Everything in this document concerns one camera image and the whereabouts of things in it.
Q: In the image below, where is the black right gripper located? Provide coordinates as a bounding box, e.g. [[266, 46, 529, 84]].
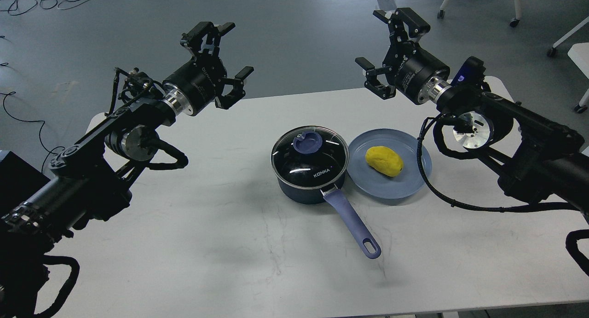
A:
[[355, 7, 450, 105]]

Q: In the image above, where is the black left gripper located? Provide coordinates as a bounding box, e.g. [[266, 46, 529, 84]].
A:
[[163, 22, 254, 116]]

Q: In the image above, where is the glass pot lid blue knob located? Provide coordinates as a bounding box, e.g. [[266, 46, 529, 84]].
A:
[[271, 126, 349, 191]]

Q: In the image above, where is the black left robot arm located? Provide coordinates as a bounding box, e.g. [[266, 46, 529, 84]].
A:
[[1, 22, 253, 318]]

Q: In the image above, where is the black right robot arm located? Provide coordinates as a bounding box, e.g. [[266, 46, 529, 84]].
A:
[[355, 7, 588, 220]]

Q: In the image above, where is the blue round plate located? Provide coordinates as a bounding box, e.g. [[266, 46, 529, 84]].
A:
[[347, 128, 425, 199]]

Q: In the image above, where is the black box at left edge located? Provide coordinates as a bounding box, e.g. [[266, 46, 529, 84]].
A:
[[0, 150, 50, 216]]

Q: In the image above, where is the dark blue saucepan purple handle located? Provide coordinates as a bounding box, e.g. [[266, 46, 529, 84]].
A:
[[272, 156, 381, 259]]

